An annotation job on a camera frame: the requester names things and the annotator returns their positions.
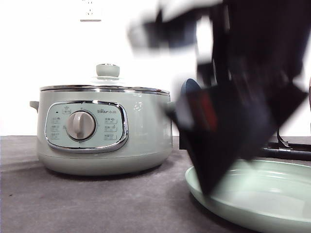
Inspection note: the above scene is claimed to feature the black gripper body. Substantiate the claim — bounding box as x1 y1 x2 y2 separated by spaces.
127 0 311 117

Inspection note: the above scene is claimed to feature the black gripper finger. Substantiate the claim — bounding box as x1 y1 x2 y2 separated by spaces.
175 87 277 195
265 77 308 129

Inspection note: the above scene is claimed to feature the green plate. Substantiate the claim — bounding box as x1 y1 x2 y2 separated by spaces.
185 160 311 231

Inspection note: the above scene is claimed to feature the glass pot lid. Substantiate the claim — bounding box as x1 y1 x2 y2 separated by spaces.
39 64 170 95

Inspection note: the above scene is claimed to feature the blue plate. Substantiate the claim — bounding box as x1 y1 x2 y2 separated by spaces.
181 78 201 94

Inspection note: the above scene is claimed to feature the green electric steamer pot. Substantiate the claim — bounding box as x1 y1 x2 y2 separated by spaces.
30 85 173 175

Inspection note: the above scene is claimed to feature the dark reddish object at edge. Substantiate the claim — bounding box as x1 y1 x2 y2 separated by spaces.
309 77 311 110

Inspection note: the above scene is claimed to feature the black dish rack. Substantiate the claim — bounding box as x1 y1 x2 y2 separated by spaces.
259 128 311 161

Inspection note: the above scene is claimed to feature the white wall socket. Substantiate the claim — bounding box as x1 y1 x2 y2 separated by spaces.
78 0 105 23

